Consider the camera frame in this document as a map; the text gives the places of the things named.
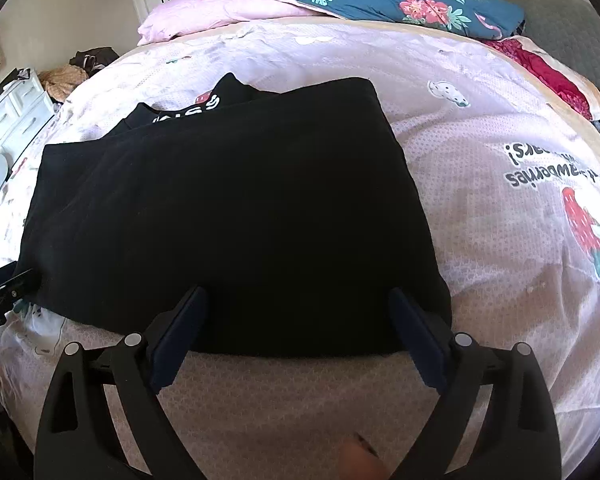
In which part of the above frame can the black IKISS sweater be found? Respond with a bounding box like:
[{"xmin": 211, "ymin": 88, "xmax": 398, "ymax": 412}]
[{"xmin": 17, "ymin": 77, "xmax": 451, "ymax": 359}]

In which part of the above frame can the tan clothes pile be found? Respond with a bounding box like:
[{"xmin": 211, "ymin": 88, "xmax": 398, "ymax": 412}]
[{"xmin": 38, "ymin": 64, "xmax": 88, "ymax": 103}]

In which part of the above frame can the right hand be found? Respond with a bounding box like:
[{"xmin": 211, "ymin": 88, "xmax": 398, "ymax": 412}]
[{"xmin": 338, "ymin": 434, "xmax": 390, "ymax": 480}]

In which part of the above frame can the white drawer cabinet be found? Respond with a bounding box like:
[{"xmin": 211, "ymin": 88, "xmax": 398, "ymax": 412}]
[{"xmin": 0, "ymin": 67, "xmax": 55, "ymax": 165}]

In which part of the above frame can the black bag on floor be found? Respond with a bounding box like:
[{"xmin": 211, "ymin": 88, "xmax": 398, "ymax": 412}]
[{"xmin": 69, "ymin": 47, "xmax": 119, "ymax": 76}]

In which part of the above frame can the pink strawberry print blanket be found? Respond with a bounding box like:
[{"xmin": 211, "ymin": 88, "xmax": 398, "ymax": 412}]
[{"xmin": 0, "ymin": 18, "xmax": 600, "ymax": 479}]

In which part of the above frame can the pink quilt underside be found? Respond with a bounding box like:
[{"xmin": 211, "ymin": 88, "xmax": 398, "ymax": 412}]
[{"xmin": 137, "ymin": 0, "xmax": 321, "ymax": 47}]

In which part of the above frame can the red patterned pillow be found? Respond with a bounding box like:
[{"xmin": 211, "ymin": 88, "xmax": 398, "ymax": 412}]
[{"xmin": 483, "ymin": 36, "xmax": 600, "ymax": 122}]

